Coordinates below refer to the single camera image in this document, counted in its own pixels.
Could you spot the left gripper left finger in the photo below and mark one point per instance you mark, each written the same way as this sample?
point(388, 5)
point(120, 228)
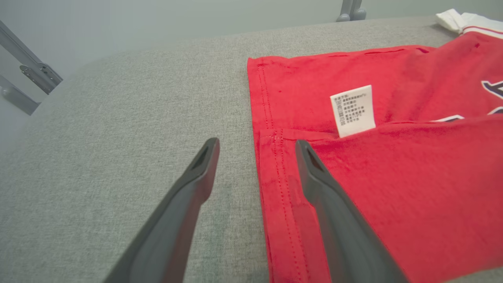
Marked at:
point(165, 243)

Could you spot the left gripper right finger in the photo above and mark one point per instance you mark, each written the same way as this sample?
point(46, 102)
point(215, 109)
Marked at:
point(353, 251)

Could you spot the red jersey with number print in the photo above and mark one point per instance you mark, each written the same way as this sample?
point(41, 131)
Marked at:
point(412, 177)

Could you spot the grey curved partition leg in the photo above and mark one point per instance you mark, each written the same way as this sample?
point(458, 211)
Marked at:
point(15, 98)

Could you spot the grey post with hinge plates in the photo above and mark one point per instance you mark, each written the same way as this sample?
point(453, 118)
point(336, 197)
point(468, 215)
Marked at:
point(23, 55)

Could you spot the grey partition post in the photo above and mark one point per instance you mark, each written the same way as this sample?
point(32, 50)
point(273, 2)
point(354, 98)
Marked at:
point(358, 11)
point(344, 13)

